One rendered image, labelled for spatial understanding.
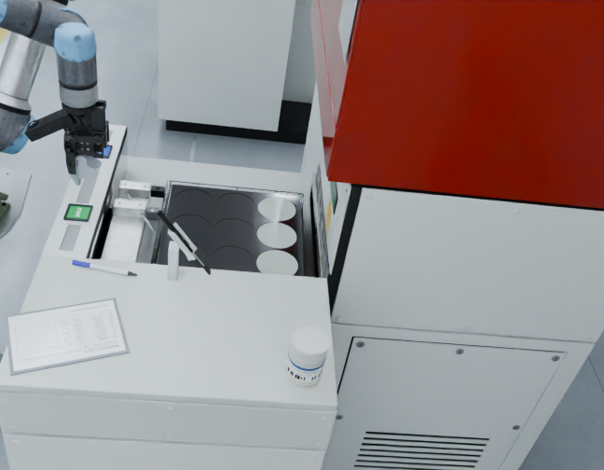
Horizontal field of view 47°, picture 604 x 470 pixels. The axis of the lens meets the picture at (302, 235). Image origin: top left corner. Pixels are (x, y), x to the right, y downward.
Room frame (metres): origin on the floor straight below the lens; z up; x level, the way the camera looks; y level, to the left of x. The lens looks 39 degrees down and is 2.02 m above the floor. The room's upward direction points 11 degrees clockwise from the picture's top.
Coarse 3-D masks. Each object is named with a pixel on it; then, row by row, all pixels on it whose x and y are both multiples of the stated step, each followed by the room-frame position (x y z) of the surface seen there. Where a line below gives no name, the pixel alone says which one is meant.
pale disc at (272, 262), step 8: (264, 256) 1.26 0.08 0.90; (272, 256) 1.27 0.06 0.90; (280, 256) 1.27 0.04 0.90; (288, 256) 1.28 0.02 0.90; (256, 264) 1.23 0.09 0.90; (264, 264) 1.24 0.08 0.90; (272, 264) 1.24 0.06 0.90; (280, 264) 1.25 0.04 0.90; (288, 264) 1.25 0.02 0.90; (296, 264) 1.26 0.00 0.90; (264, 272) 1.21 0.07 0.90; (272, 272) 1.21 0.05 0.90; (280, 272) 1.22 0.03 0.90; (288, 272) 1.22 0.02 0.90
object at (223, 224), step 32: (192, 192) 1.46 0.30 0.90; (224, 192) 1.49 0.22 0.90; (256, 192) 1.51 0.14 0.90; (192, 224) 1.33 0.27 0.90; (224, 224) 1.36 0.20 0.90; (256, 224) 1.38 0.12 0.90; (288, 224) 1.40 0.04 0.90; (160, 256) 1.19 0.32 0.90; (224, 256) 1.24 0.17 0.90; (256, 256) 1.26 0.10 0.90
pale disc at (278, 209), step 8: (264, 200) 1.48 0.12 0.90; (272, 200) 1.49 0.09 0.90; (280, 200) 1.50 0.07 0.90; (288, 200) 1.50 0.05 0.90; (264, 208) 1.45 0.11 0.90; (272, 208) 1.46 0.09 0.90; (280, 208) 1.46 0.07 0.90; (288, 208) 1.47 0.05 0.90; (272, 216) 1.42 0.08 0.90; (280, 216) 1.43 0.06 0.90; (288, 216) 1.43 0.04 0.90
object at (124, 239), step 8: (144, 200) 1.41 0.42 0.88; (120, 216) 1.33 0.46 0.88; (128, 216) 1.34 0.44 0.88; (112, 224) 1.30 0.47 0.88; (120, 224) 1.31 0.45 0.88; (128, 224) 1.31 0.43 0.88; (136, 224) 1.32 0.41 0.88; (144, 224) 1.34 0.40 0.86; (112, 232) 1.27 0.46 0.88; (120, 232) 1.28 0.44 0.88; (128, 232) 1.28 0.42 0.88; (136, 232) 1.29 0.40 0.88; (112, 240) 1.24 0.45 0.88; (120, 240) 1.25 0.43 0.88; (128, 240) 1.25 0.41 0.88; (136, 240) 1.26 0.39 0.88; (104, 248) 1.21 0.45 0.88; (112, 248) 1.21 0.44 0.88; (120, 248) 1.22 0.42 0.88; (128, 248) 1.22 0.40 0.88; (136, 248) 1.23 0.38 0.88; (104, 256) 1.18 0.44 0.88; (112, 256) 1.19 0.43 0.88; (120, 256) 1.19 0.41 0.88; (128, 256) 1.20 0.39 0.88; (136, 256) 1.20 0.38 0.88
